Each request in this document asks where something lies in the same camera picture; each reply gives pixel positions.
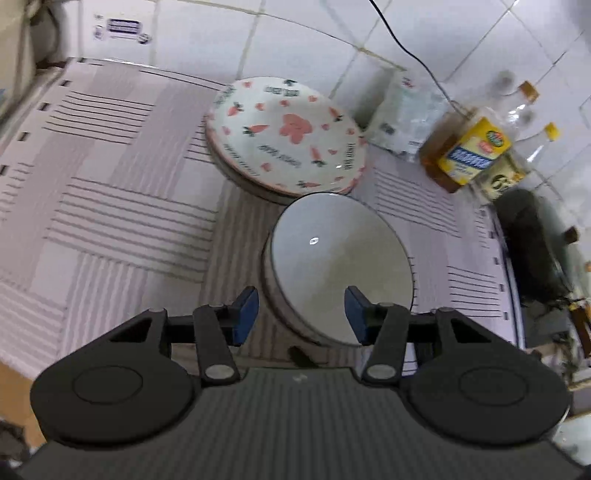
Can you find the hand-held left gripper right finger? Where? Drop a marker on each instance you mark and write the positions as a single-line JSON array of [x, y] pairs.
[[355, 318]]

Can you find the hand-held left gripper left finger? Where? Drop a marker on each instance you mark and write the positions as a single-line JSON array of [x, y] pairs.
[[244, 318]]

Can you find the white bowl with black rim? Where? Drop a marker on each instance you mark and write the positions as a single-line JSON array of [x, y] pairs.
[[277, 295]]

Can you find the plain white bowl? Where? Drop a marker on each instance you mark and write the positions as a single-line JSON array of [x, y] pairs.
[[332, 258]]

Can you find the carrot print white plate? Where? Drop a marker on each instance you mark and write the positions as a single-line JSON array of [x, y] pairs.
[[221, 159], [286, 129]]

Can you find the striped table cloth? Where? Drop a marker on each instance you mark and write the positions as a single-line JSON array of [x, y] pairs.
[[115, 184]]

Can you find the yellow label oil bottle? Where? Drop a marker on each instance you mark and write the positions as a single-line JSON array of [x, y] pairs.
[[466, 157]]

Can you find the clear bottle with yellow cap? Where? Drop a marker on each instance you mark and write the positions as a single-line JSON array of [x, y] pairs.
[[501, 177]]

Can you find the white plastic bag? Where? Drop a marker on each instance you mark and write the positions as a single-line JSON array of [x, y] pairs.
[[406, 120]]

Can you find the clear bottle with orange cap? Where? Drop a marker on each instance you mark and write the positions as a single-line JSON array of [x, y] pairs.
[[526, 92]]

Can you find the white kitchen appliance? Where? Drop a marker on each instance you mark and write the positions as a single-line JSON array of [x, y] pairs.
[[18, 46]]

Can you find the wall sticker label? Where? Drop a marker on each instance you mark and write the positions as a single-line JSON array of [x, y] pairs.
[[122, 27]]

